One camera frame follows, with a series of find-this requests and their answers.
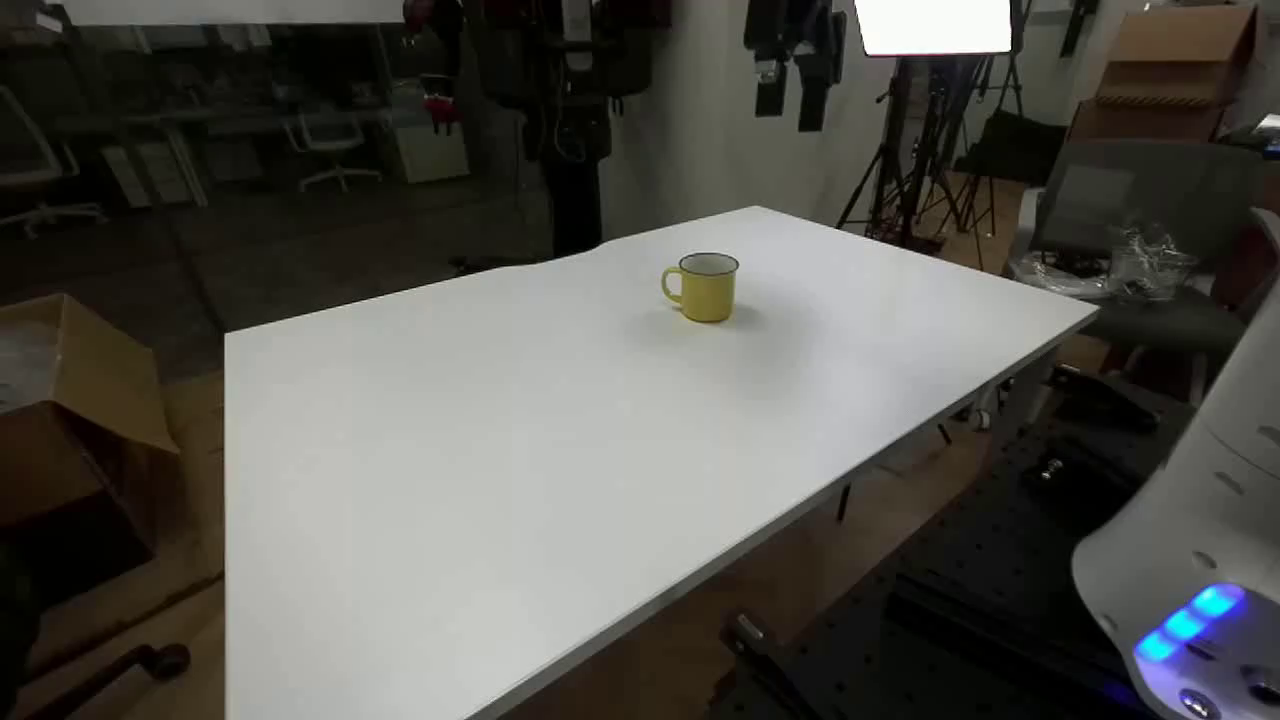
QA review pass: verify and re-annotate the yellow enamel mug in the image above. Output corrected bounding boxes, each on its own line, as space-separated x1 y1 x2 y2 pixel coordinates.
654 249 745 329

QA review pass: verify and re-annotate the person in dark clothes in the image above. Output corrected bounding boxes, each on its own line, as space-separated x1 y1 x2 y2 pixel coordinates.
454 0 664 259

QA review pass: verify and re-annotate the black tripod light stand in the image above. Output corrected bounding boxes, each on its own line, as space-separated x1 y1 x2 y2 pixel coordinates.
837 51 991 257

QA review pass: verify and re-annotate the white office chair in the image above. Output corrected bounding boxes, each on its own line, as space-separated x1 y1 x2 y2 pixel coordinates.
284 109 389 198

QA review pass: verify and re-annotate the bright white light panel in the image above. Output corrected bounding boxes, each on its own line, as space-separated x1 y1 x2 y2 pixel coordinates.
852 0 1019 62

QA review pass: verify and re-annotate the crumpled clear plastic bag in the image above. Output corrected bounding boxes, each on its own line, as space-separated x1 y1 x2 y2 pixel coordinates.
1009 220 1190 303

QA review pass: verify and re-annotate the grey armchair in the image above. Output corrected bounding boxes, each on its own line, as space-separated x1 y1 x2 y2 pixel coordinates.
1028 138 1263 367

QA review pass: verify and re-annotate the open brown cardboard box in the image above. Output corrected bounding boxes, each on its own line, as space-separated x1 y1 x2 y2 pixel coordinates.
0 288 182 536

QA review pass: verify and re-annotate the tall brown cardboard box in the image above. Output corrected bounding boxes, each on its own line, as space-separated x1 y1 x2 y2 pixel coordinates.
1069 0 1263 148

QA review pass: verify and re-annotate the black long-handled tool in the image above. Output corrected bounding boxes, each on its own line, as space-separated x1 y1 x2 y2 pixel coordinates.
21 640 194 720

